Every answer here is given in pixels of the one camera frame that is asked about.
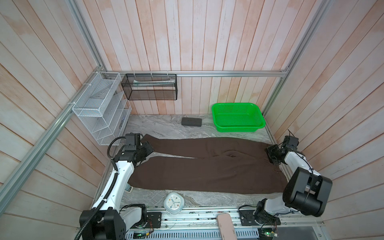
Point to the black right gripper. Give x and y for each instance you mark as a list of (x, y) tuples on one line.
[(269, 149)]

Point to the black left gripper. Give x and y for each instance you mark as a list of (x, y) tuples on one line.
[(149, 149)]

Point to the brown trousers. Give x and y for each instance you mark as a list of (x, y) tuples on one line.
[(225, 165)]

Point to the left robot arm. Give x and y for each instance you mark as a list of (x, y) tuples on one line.
[(103, 221)]

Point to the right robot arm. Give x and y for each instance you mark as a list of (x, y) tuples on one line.
[(306, 192)]

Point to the white alarm clock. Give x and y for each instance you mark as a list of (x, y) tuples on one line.
[(174, 203)]

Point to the green plastic basket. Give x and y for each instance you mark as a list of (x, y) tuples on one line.
[(237, 117)]

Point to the dark grey rectangular case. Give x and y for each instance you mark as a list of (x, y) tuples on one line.
[(191, 122)]

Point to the pink flat device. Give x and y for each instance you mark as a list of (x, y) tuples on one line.
[(226, 227)]

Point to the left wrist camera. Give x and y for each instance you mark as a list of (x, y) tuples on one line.
[(132, 140)]

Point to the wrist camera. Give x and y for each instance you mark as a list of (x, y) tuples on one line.
[(132, 140), (290, 142)]

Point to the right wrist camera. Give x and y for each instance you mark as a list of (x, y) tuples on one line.
[(290, 142)]

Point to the white wire mesh shelf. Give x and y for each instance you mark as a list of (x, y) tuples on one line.
[(102, 107)]

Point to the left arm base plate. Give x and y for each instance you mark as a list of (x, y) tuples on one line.
[(154, 220)]

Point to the black wire mesh basket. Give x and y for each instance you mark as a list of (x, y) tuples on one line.
[(150, 87)]

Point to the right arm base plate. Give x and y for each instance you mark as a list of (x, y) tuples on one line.
[(247, 219)]

